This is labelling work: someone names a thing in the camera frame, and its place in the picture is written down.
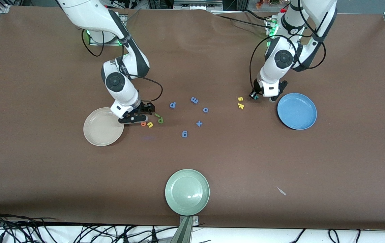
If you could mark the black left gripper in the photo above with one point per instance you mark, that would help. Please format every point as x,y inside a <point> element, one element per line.
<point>256,91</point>

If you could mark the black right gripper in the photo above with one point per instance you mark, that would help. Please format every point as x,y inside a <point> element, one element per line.
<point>144,108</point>

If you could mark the green foam letter p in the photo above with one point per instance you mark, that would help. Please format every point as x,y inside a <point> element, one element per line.
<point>160,120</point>

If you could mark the yellow foam letter k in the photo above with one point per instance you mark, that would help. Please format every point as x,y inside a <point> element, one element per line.
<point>241,106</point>

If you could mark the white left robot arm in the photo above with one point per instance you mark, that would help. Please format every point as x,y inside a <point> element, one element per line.
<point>314,13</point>

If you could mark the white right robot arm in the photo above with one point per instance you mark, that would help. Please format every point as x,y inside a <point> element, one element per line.
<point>88,13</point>

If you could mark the blue foam letter p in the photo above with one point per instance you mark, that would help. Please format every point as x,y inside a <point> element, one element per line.
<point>172,105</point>

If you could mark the blue foam letter m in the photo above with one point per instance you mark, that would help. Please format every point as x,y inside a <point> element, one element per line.
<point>194,100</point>

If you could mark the blue round plate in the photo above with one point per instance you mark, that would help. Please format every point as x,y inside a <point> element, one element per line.
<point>297,113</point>

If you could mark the beige round plate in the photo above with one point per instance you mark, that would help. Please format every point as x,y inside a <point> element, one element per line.
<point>99,130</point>

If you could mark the brown table cover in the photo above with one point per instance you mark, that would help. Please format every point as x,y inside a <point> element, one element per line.
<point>192,162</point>

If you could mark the pale green round plate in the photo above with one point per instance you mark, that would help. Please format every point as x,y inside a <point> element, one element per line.
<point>187,192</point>

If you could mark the small white paper scrap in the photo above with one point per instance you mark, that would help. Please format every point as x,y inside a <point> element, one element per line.
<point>282,191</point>

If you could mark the grey metal crossbar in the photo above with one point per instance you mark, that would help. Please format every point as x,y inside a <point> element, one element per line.
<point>197,4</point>

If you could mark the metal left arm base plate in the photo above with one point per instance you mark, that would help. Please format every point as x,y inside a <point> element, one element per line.
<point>268,24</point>

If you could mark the grey metal mounting post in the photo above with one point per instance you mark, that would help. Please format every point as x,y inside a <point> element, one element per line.
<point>185,233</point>

